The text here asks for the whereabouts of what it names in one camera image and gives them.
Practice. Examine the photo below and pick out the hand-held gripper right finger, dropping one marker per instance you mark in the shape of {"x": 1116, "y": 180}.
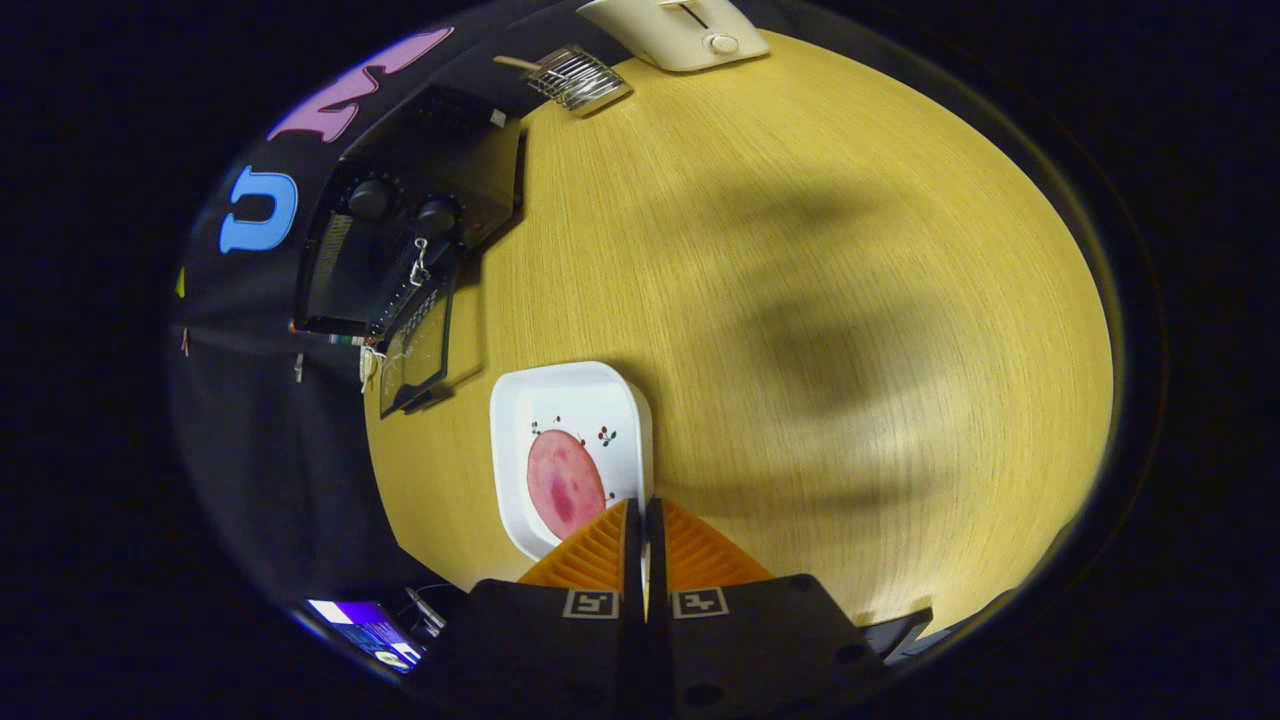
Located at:
{"x": 657, "y": 560}

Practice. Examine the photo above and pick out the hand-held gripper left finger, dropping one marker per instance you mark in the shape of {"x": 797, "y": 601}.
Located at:
{"x": 630, "y": 560}

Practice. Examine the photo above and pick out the pink ham slice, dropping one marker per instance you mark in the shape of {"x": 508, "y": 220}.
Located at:
{"x": 560, "y": 480}

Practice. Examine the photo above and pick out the white square plate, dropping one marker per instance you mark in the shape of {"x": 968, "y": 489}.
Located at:
{"x": 570, "y": 395}

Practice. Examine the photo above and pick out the black toaster oven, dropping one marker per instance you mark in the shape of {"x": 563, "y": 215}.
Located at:
{"x": 450, "y": 140}

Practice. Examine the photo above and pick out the white bread toaster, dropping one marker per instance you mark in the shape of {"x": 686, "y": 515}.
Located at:
{"x": 670, "y": 35}

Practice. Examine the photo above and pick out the lit laptop screen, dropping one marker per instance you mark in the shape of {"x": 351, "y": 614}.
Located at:
{"x": 365, "y": 630}

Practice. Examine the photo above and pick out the metal mesh holder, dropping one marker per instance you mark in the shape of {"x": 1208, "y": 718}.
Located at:
{"x": 580, "y": 80}

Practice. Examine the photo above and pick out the wooden stick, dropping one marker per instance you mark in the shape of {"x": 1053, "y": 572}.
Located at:
{"x": 515, "y": 63}

